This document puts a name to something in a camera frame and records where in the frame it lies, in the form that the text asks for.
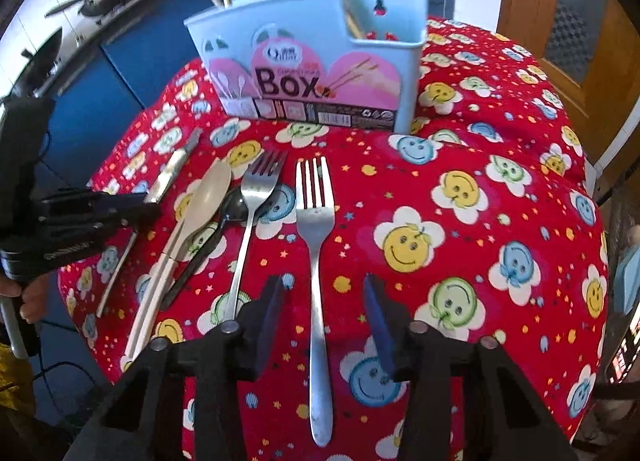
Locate dark wok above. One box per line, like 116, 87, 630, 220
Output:
10, 26, 63, 97

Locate small silver fork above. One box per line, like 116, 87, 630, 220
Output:
220, 150, 289, 329

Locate black spoon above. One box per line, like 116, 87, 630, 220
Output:
159, 185, 252, 309

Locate wooden door with glass pane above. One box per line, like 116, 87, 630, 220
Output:
495, 0, 640, 172

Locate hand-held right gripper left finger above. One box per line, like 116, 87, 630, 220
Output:
65, 273, 289, 461

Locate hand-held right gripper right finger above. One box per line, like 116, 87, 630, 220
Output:
361, 272, 576, 461

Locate light blue utensil holder box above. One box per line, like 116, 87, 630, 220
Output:
183, 0, 430, 134

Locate metal chopstick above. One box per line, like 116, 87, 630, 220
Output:
96, 231, 139, 318

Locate person's left hand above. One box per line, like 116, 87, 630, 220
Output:
0, 273, 52, 325

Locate black cable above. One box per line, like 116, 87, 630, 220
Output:
30, 318, 113, 394

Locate silver knife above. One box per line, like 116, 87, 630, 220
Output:
144, 128, 204, 205

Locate red smiley flower tablecloth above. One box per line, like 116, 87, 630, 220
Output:
57, 16, 611, 461

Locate large silver fork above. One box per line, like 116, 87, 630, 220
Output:
295, 156, 337, 448

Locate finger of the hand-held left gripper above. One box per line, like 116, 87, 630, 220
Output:
49, 220, 133, 248
42, 190, 162, 225

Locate beige spoon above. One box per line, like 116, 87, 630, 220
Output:
122, 160, 234, 364

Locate blue kitchen base cabinets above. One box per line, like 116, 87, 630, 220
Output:
0, 0, 451, 222

